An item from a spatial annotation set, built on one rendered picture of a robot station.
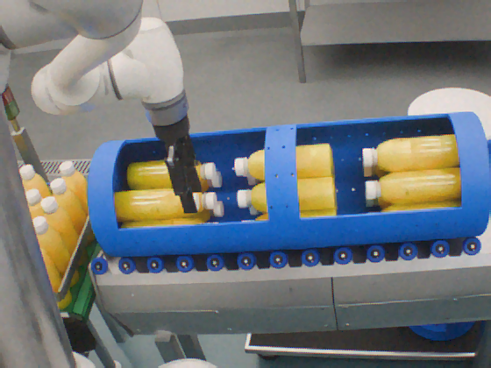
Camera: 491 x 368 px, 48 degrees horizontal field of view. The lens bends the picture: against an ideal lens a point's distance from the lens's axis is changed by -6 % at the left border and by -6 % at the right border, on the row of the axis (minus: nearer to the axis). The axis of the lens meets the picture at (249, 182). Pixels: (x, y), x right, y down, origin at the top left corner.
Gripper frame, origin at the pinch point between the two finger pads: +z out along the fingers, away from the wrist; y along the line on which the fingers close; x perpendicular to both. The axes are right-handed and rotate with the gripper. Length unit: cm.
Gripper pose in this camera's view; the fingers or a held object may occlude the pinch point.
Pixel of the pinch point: (190, 191)
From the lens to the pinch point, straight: 131.1
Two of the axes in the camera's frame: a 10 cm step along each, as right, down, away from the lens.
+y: 0.9, -6.4, 7.6
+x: -9.8, 0.7, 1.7
